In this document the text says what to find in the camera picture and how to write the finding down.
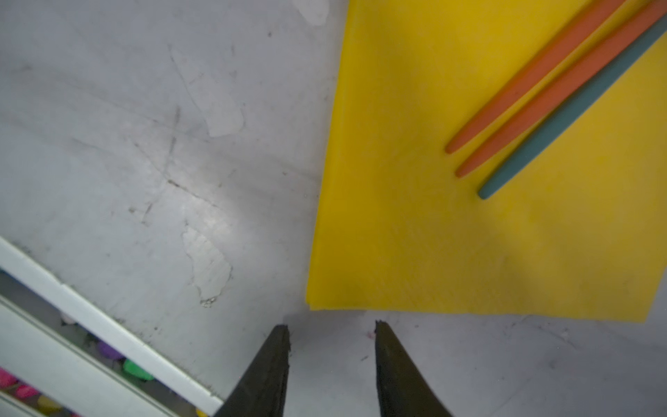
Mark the orange plastic fork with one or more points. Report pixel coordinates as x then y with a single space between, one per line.
557 50

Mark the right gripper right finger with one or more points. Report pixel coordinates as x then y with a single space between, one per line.
402 390

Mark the teal plastic knife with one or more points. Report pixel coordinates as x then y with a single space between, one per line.
571 110

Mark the yellow paper napkin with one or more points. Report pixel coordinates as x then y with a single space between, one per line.
569 220

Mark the orange plastic spoon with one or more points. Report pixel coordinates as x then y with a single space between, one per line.
563 86

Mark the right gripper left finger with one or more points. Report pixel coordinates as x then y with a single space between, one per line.
262 389

